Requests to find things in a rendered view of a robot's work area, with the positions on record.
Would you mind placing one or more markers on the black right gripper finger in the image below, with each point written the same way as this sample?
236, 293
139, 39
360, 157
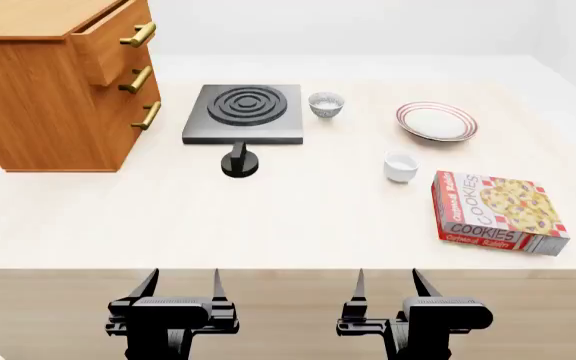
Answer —
424, 285
360, 287

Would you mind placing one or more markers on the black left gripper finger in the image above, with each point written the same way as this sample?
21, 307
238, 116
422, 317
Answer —
147, 287
218, 287

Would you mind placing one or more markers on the red oatmeal raisin cookies box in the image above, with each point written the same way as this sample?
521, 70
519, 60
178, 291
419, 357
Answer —
498, 210

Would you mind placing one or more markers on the grey stove burner plate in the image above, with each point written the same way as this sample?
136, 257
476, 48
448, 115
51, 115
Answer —
245, 129

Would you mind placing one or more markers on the white plate with red rings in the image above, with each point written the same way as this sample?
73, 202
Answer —
435, 122

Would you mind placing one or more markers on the patterned grey white bowl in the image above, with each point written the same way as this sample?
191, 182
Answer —
326, 108

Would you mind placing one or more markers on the plain white ramekin cup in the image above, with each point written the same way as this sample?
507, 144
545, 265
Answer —
401, 170

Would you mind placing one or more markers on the black stove knob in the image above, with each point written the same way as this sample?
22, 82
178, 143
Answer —
239, 163

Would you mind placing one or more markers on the wooden drawer cabinet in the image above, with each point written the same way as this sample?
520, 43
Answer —
33, 112

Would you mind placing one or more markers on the open wooden drawer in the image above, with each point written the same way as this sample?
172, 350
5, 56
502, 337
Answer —
100, 52

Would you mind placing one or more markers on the black right gripper camera box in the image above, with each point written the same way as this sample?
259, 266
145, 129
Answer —
445, 311

